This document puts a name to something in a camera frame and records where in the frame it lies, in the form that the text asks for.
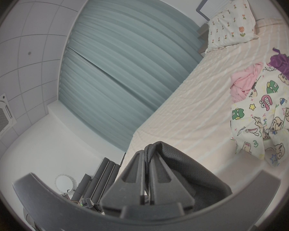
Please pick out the white ceiling air vent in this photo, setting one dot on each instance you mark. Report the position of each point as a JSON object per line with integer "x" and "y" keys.
{"x": 1, "y": 118}

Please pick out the blue-green curtain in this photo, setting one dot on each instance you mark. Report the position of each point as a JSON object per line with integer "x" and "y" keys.
{"x": 98, "y": 100}
{"x": 134, "y": 32}

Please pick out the grey white bedside table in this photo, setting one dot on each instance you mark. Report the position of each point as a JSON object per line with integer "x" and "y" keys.
{"x": 203, "y": 32}

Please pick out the bed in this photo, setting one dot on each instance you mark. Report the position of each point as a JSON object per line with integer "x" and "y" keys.
{"x": 195, "y": 105}

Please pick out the white printed pillow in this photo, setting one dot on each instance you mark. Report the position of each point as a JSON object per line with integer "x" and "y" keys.
{"x": 231, "y": 23}

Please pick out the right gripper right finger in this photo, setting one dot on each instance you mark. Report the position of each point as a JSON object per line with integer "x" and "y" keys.
{"x": 166, "y": 191}

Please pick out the pink garment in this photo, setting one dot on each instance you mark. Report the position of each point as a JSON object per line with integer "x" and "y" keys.
{"x": 243, "y": 80}

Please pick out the black T-shirt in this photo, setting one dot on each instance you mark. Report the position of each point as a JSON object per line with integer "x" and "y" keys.
{"x": 202, "y": 177}

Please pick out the white printed garment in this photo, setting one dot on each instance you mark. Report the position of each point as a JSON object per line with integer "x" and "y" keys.
{"x": 267, "y": 109}

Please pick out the black chest of drawers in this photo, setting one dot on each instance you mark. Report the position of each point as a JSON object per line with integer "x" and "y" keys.
{"x": 108, "y": 177}

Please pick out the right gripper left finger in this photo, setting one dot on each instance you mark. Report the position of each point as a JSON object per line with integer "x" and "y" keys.
{"x": 127, "y": 189}

